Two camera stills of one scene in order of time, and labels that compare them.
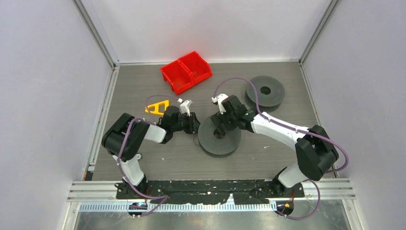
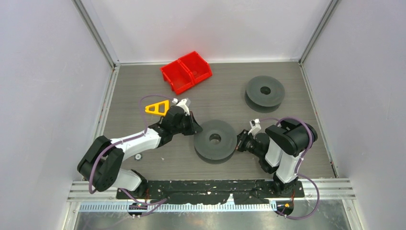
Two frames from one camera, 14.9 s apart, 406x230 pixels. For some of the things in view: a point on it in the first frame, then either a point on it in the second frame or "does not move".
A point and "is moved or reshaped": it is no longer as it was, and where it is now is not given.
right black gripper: x=218 y=119 -> x=241 y=138
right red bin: x=198 y=69 does not move
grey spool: x=270 y=91 does not move
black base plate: x=208 y=191 does not move
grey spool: x=211 y=142 is moved or reshaped
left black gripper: x=194 y=124 does not move
